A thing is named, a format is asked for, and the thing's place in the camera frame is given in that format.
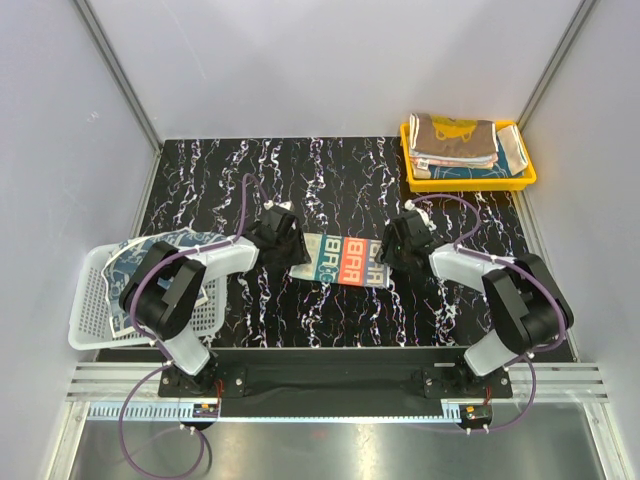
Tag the pink white rabbit towel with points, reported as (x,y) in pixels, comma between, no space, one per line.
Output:
(424,162)

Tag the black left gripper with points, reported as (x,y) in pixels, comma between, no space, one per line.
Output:
(300,255)

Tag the left orange connector box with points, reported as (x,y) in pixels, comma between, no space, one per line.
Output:
(206,410)

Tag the blue white patterned towel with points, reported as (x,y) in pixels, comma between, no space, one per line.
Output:
(125,260)

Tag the aluminium frame rail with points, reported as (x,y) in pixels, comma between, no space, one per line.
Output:
(550,382)

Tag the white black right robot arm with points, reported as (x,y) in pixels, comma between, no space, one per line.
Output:
(528,310)

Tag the right orange connector box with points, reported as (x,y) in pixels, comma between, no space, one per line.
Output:
(475,416)

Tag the white plastic laundry basket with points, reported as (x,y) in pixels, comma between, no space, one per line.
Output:
(90,325)

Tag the yellow plastic tray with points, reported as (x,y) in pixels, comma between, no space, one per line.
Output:
(447,180)

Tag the striped rabbit text towel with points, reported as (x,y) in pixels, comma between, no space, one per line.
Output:
(341,260)

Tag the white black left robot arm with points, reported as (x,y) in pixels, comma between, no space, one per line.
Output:
(162,292)

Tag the orange connector box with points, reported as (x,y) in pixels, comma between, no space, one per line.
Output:
(475,416)
(206,410)

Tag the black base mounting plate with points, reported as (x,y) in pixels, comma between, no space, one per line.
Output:
(431,372)

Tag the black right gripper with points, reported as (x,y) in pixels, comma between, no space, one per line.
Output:
(385,253)

